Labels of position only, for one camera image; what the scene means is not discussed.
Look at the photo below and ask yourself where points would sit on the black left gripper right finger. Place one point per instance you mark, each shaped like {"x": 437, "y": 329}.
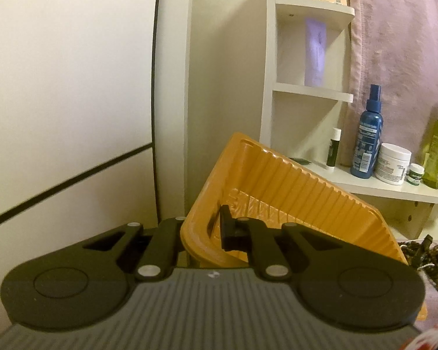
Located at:
{"x": 253, "y": 237}

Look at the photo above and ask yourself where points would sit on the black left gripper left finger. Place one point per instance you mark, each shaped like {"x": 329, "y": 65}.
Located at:
{"x": 161, "y": 254}

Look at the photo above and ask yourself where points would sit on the orange plastic tray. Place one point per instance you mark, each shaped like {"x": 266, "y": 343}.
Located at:
{"x": 347, "y": 270}

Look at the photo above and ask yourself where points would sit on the dark green tube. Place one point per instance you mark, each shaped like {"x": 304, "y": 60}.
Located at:
{"x": 300, "y": 161}

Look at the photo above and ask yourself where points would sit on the white-capped lip balm stick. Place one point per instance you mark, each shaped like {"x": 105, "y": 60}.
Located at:
{"x": 333, "y": 149}

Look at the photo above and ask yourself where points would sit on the blue spray bottle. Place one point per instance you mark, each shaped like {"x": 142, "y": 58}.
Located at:
{"x": 368, "y": 136}

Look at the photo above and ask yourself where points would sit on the white corner shelf unit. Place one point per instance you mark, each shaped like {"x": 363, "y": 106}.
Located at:
{"x": 297, "y": 120}

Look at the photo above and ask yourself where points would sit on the white cream jar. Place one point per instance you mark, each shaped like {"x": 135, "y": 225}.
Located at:
{"x": 392, "y": 164}

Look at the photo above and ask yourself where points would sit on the small green-label jar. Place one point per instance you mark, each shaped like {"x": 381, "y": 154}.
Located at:
{"x": 415, "y": 174}

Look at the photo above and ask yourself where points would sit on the lavender lotion tube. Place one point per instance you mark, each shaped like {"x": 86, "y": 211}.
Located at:
{"x": 315, "y": 48}

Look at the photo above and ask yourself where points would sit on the pink towel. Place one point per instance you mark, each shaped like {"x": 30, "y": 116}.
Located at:
{"x": 394, "y": 44}

